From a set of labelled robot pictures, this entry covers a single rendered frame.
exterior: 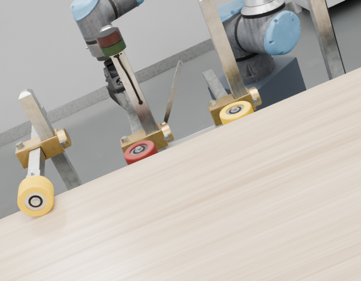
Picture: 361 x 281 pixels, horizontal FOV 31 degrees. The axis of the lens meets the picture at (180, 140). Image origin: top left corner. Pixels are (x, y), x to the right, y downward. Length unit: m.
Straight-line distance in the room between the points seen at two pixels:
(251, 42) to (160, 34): 2.20
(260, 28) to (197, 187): 0.97
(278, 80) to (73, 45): 2.17
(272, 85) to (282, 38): 0.24
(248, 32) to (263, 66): 0.21
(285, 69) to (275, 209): 1.30
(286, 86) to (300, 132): 1.06
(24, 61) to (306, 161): 3.24
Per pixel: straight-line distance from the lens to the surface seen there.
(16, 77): 4.40
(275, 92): 2.42
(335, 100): 1.49
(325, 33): 1.74
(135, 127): 1.81
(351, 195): 1.19
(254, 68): 2.41
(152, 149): 1.56
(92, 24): 1.87
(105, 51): 1.57
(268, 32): 2.20
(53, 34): 4.33
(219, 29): 1.65
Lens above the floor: 1.60
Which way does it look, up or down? 27 degrees down
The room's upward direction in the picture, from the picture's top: 23 degrees counter-clockwise
